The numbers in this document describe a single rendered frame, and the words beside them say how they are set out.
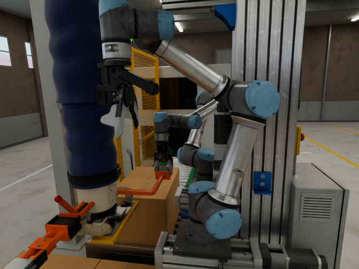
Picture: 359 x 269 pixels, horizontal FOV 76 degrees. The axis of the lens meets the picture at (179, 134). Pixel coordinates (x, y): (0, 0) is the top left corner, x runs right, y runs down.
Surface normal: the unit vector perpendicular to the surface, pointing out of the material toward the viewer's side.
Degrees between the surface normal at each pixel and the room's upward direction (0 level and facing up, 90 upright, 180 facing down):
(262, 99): 83
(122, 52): 90
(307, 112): 90
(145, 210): 90
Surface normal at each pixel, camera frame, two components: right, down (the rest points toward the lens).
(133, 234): -0.15, 0.20
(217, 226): 0.26, 0.31
